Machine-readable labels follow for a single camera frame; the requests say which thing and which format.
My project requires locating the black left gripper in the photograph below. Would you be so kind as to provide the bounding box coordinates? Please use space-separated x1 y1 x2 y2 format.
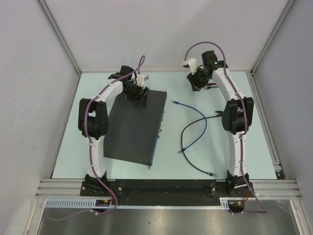
123 82 149 108

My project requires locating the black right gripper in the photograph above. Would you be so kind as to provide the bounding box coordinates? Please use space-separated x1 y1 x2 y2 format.
187 67 211 92

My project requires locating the blue ethernet cable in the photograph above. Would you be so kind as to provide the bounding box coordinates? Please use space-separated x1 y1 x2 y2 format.
172 99 209 154

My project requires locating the black ethernet cable long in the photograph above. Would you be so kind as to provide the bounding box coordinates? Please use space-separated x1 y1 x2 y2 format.
178 114 222 178

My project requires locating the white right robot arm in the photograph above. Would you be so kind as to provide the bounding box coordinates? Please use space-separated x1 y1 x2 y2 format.
183 50 254 196

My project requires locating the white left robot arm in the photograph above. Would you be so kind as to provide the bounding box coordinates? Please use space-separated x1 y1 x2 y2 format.
78 66 149 196

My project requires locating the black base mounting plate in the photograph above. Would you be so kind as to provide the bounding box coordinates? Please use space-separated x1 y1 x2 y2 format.
80 175 253 212

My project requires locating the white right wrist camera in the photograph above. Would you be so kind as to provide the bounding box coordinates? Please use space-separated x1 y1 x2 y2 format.
183 58 198 74

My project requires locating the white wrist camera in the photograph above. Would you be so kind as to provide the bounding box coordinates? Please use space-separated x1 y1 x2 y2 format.
183 58 198 74
135 73 149 87

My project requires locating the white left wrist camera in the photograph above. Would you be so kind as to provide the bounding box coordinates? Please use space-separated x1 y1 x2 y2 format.
135 73 149 87

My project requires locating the dark network switch box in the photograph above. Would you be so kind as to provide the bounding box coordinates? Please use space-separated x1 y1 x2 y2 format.
103 90 167 166

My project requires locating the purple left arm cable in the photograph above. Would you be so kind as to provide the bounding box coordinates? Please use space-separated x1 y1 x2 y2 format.
45 55 146 221

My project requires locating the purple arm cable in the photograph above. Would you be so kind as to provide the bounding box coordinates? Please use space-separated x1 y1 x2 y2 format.
45 55 146 221
183 41 268 215

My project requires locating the grey slotted cable duct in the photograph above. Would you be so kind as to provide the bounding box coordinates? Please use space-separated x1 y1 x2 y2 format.
45 197 231 210

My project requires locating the aluminium frame rail front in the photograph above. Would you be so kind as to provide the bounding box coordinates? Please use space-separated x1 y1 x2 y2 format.
36 179 302 199

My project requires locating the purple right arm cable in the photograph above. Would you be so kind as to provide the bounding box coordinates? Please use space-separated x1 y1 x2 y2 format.
183 41 268 215

